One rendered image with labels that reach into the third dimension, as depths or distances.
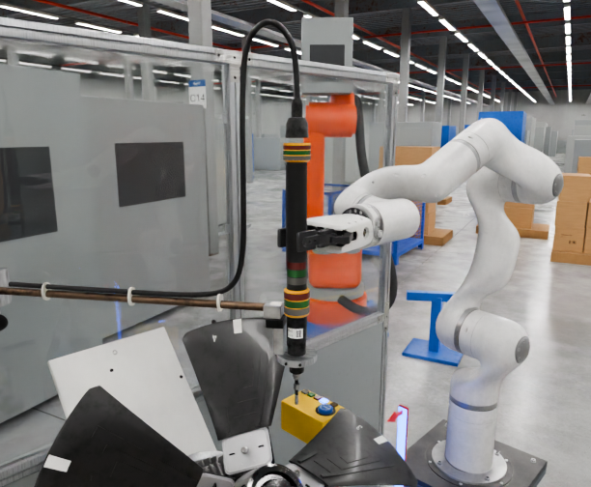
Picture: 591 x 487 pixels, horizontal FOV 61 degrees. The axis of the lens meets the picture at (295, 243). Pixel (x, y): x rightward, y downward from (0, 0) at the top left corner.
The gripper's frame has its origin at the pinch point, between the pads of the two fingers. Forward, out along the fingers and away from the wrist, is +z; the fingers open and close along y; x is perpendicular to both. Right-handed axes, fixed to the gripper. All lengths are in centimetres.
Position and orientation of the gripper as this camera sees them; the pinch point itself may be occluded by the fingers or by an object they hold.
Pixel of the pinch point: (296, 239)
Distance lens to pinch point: 83.3
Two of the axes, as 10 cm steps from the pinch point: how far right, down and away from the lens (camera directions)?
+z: -7.1, 1.4, -6.9
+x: 0.0, -9.8, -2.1
